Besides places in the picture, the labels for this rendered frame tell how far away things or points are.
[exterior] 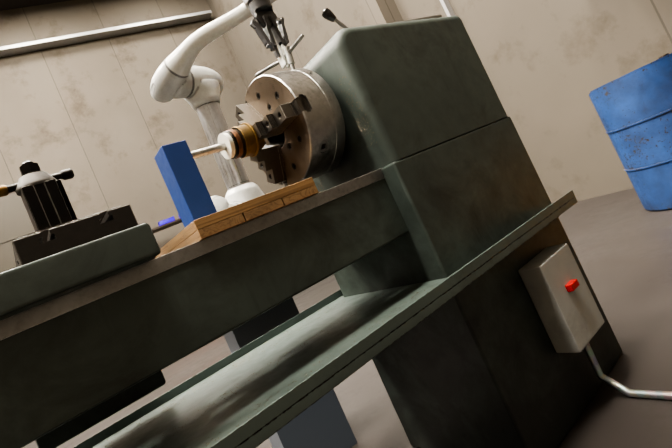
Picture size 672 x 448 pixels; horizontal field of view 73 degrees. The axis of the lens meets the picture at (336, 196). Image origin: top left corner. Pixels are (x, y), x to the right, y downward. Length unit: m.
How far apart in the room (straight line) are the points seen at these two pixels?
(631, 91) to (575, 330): 2.04
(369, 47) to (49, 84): 9.07
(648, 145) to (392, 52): 2.21
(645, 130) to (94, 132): 8.63
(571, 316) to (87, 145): 8.93
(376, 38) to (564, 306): 0.91
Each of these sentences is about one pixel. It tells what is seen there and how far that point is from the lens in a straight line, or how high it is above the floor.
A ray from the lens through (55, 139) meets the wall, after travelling 9.68.
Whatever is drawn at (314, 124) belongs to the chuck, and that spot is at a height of 1.03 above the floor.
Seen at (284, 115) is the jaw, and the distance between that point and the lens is 1.15.
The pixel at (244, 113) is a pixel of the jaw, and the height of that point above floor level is 1.17.
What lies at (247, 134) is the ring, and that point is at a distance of 1.19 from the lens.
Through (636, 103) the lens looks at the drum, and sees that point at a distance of 3.25.
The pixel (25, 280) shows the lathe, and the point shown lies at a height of 0.90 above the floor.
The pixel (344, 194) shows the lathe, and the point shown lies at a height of 0.84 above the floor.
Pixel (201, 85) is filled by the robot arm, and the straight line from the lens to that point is 2.01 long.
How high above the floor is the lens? 0.80
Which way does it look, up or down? 2 degrees up
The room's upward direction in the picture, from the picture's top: 25 degrees counter-clockwise
